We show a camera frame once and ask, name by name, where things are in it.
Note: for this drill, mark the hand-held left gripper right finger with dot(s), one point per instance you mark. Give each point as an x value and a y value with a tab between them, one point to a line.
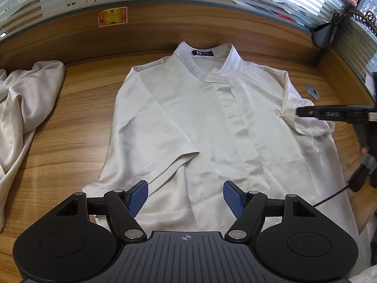
232	200

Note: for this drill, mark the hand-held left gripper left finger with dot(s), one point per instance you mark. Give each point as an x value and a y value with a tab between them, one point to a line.
138	197

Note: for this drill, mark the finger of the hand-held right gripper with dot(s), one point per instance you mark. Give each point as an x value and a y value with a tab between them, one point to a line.
324	113

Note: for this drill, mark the white collared shirt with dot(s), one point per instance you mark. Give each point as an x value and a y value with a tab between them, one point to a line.
206	123

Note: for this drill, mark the person's right hand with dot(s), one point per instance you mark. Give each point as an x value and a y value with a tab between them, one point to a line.
364	150

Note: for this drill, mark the grey pouch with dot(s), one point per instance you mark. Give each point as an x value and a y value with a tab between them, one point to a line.
324	35

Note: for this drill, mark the pink toy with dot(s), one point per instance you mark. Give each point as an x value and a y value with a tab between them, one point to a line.
352	0

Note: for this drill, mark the printed papers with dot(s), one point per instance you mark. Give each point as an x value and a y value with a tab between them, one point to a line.
265	6

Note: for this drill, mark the crumpled beige garment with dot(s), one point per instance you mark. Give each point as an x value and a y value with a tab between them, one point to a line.
26	103

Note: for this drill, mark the orange sticker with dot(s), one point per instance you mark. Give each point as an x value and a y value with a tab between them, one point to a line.
112	16

